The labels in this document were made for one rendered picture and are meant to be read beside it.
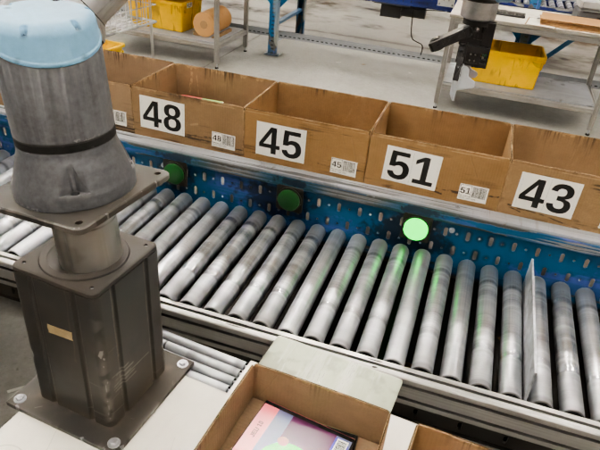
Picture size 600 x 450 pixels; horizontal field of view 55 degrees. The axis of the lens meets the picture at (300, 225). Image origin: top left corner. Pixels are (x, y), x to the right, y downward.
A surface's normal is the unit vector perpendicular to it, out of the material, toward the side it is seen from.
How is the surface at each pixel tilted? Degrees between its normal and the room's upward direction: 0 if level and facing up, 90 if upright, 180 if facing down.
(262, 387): 90
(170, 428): 0
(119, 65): 90
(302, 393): 89
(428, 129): 90
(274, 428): 0
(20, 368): 0
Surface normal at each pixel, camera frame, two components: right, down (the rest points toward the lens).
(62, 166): 0.23, 0.16
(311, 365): 0.07, -0.85
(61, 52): 0.57, 0.35
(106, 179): 0.74, 0.00
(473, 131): -0.32, 0.48
